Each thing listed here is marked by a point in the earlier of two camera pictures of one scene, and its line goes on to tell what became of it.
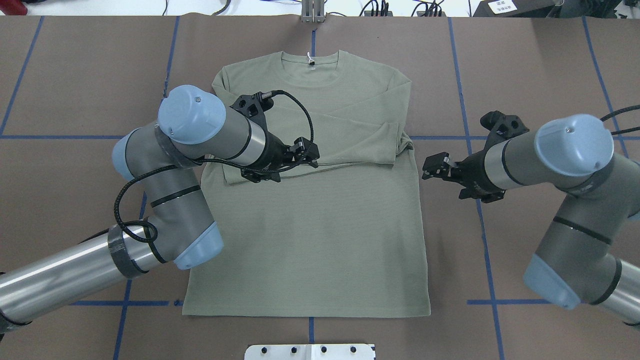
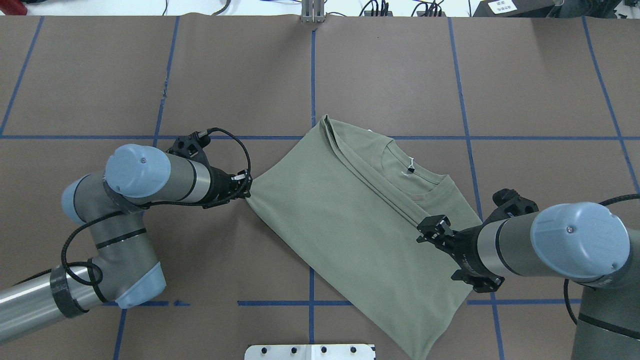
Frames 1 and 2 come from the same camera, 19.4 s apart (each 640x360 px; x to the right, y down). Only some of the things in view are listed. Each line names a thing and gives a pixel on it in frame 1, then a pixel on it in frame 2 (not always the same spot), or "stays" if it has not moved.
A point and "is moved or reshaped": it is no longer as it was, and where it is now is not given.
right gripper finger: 437,165 to 436,229
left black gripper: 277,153 to 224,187
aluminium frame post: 313,11 stays
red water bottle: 13,7 stays
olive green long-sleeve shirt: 343,235 is moved or reshaped
